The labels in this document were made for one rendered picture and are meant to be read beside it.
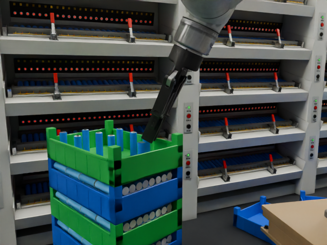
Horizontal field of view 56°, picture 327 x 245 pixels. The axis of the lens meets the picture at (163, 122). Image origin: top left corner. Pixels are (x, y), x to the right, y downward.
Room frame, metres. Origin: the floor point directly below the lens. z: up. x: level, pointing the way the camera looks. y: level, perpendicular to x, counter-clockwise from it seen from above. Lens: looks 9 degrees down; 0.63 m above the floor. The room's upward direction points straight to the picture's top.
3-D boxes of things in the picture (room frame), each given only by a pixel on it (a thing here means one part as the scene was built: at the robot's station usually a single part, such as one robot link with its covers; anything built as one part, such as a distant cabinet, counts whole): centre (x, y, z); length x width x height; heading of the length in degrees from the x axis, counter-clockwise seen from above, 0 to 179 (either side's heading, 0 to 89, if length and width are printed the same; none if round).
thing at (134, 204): (0.75, 0.13, 0.36); 0.30 x 0.20 x 0.08; 44
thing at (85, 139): (0.83, 0.21, 0.44); 0.02 x 0.02 x 0.06
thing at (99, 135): (0.79, 0.17, 0.44); 0.02 x 0.02 x 0.06
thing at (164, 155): (0.75, 0.13, 0.44); 0.30 x 0.20 x 0.08; 44
